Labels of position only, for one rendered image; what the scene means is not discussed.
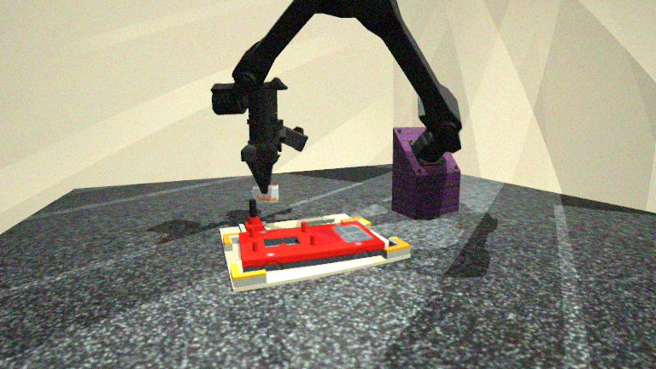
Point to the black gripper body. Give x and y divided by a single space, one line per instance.
260 146

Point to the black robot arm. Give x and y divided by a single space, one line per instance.
437 107

